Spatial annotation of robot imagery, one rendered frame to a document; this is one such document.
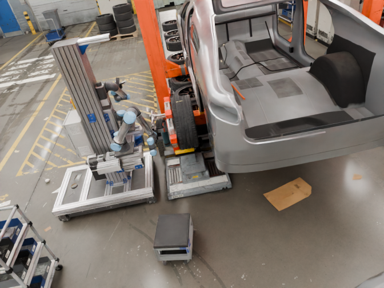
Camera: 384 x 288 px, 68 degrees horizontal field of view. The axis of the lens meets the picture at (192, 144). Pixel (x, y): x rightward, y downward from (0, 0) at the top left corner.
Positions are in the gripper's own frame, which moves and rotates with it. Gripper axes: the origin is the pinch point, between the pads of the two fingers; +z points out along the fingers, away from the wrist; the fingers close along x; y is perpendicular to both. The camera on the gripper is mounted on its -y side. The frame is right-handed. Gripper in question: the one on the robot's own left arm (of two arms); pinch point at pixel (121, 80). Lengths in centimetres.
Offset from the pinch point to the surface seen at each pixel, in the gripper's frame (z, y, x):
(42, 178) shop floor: -59, 143, -133
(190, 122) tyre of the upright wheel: -86, 8, 107
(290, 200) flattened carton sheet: -114, 93, 228
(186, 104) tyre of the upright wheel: -71, -5, 101
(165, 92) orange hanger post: -25, 3, 67
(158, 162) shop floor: -32, 118, 50
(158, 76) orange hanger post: -26, -19, 60
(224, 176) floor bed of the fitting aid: -78, 97, 150
